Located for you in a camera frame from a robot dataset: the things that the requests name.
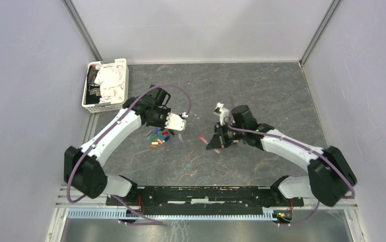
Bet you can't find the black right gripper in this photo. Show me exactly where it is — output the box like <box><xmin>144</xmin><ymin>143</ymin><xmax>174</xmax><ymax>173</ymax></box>
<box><xmin>207</xmin><ymin>121</ymin><xmax>246</xmax><ymax>150</ymax></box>

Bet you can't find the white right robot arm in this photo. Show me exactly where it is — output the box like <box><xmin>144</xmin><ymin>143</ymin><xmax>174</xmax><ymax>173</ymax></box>
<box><xmin>206</xmin><ymin>102</ymin><xmax>357</xmax><ymax>207</ymax></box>

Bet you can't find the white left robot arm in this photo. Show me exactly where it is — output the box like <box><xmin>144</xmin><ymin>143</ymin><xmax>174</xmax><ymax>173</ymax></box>
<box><xmin>63</xmin><ymin>84</ymin><xmax>185</xmax><ymax>206</ymax></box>

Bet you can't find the white cloth in basket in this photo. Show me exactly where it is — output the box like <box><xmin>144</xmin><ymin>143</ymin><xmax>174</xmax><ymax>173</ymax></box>
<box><xmin>95</xmin><ymin>64</ymin><xmax>126</xmax><ymax>103</ymax></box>

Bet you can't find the white perforated plastic basket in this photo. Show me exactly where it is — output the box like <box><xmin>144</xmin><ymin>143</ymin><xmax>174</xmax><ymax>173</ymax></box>
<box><xmin>81</xmin><ymin>58</ymin><xmax>129</xmax><ymax>113</ymax></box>

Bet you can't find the striped cloth in basket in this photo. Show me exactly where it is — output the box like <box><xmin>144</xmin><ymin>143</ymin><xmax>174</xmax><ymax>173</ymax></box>
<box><xmin>85</xmin><ymin>65</ymin><xmax>101</xmax><ymax>105</ymax></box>

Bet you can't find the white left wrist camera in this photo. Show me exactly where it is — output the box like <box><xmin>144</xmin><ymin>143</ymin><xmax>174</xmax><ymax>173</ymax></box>
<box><xmin>164</xmin><ymin>112</ymin><xmax>188</xmax><ymax>131</ymax></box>

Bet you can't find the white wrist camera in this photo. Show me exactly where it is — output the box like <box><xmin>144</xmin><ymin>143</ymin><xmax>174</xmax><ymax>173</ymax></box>
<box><xmin>214</xmin><ymin>102</ymin><xmax>232</xmax><ymax>126</ymax></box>
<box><xmin>164</xmin><ymin>112</ymin><xmax>188</xmax><ymax>131</ymax></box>

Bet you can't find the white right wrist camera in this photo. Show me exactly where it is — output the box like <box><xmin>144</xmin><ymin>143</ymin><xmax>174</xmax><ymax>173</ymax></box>
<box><xmin>214</xmin><ymin>102</ymin><xmax>232</xmax><ymax>126</ymax></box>

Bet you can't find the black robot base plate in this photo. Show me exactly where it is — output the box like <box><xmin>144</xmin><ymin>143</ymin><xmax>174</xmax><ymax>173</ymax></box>
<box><xmin>123</xmin><ymin>186</ymin><xmax>304</xmax><ymax>215</ymax></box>

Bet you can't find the white slotted cable duct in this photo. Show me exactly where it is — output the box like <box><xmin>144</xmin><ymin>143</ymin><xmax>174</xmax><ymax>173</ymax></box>
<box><xmin>67</xmin><ymin>208</ymin><xmax>281</xmax><ymax>221</ymax></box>

